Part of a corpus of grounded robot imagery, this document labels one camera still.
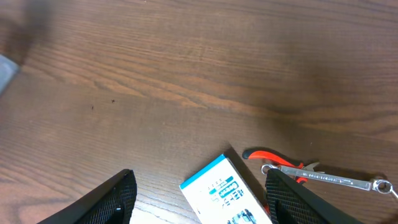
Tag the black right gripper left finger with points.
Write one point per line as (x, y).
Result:
(111, 202)

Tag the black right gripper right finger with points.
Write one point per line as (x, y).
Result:
(290, 202)

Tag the clear plastic container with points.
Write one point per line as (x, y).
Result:
(8, 69)

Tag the white blue product box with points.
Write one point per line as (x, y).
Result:
(219, 195)

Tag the red handled pliers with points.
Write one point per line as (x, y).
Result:
(273, 158)

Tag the silver ring wrench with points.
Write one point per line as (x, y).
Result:
(378, 185)

